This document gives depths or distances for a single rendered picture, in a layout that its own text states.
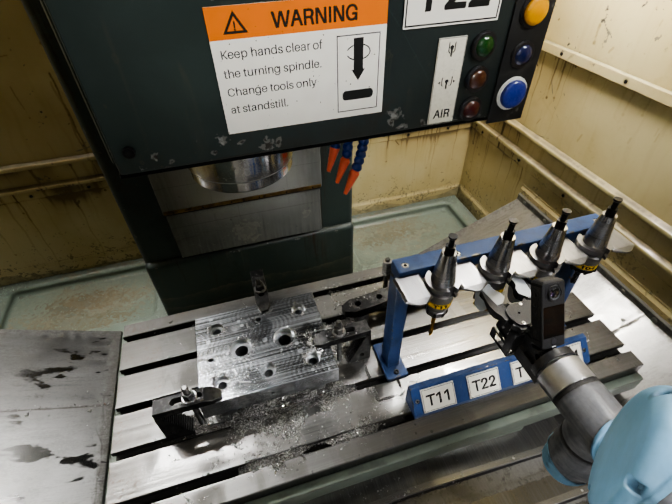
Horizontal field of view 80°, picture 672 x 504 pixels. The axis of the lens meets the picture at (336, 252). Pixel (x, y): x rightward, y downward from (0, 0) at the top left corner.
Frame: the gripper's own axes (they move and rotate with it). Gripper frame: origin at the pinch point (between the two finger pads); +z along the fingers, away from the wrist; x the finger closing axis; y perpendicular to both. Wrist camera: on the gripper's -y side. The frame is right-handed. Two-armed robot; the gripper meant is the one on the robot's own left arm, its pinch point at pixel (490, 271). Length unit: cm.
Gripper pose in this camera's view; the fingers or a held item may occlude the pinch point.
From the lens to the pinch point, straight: 82.8
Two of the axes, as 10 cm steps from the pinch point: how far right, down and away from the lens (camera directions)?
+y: -0.1, 7.4, 6.8
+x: 9.6, -1.9, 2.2
